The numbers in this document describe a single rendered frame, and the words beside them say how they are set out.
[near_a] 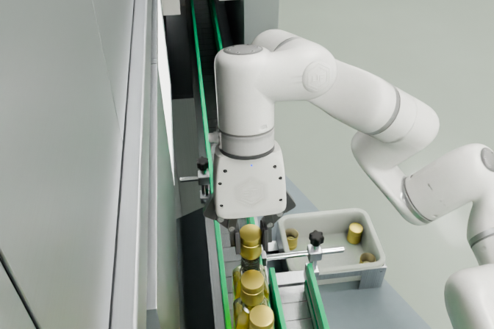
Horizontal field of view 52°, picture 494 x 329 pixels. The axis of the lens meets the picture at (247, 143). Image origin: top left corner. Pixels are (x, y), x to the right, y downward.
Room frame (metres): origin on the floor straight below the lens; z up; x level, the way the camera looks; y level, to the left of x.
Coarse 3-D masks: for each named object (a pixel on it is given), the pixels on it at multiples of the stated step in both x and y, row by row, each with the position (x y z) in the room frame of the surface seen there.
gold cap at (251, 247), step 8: (248, 224) 0.50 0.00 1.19; (240, 232) 0.48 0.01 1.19; (248, 232) 0.48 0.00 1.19; (256, 232) 0.48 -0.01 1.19; (240, 240) 0.47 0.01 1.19; (248, 240) 0.47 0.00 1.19; (256, 240) 0.47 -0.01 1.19; (240, 248) 0.47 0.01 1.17; (248, 248) 0.47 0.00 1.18; (256, 248) 0.47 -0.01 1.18; (248, 256) 0.47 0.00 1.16; (256, 256) 0.47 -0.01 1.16
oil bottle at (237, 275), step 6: (240, 264) 0.50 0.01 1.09; (234, 270) 0.49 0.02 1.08; (240, 270) 0.49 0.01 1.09; (264, 270) 0.49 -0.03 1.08; (234, 276) 0.48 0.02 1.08; (240, 276) 0.48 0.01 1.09; (264, 276) 0.48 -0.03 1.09; (234, 282) 0.48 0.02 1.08; (264, 282) 0.47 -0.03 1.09; (234, 288) 0.47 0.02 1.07; (264, 288) 0.46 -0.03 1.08; (234, 294) 0.47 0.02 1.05; (264, 294) 0.46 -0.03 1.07; (234, 300) 0.47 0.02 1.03
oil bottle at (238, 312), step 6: (240, 300) 0.43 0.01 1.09; (264, 300) 0.43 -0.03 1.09; (234, 306) 0.43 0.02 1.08; (240, 306) 0.42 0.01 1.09; (234, 312) 0.42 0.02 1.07; (240, 312) 0.41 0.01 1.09; (246, 312) 0.41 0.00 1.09; (234, 318) 0.42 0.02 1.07; (240, 318) 0.41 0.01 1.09; (246, 318) 0.40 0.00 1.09; (234, 324) 0.42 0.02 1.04; (240, 324) 0.40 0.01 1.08; (246, 324) 0.40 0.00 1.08
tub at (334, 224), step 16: (352, 208) 0.84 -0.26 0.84; (288, 224) 0.81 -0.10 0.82; (304, 224) 0.82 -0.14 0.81; (320, 224) 0.82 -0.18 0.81; (336, 224) 0.82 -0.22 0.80; (368, 224) 0.79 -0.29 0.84; (304, 240) 0.80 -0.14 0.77; (336, 240) 0.80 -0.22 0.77; (368, 240) 0.77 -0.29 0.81; (304, 256) 0.75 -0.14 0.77; (336, 256) 0.75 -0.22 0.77; (352, 256) 0.75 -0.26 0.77; (384, 256) 0.70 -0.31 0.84; (320, 272) 0.66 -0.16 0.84
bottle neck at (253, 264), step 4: (244, 260) 0.47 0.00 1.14; (248, 260) 0.47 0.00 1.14; (252, 260) 0.47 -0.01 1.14; (256, 260) 0.47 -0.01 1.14; (244, 264) 0.47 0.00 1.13; (248, 264) 0.47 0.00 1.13; (252, 264) 0.47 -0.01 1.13; (256, 264) 0.47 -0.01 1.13; (244, 268) 0.47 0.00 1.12; (248, 268) 0.47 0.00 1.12; (252, 268) 0.47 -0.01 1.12; (256, 268) 0.47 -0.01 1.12
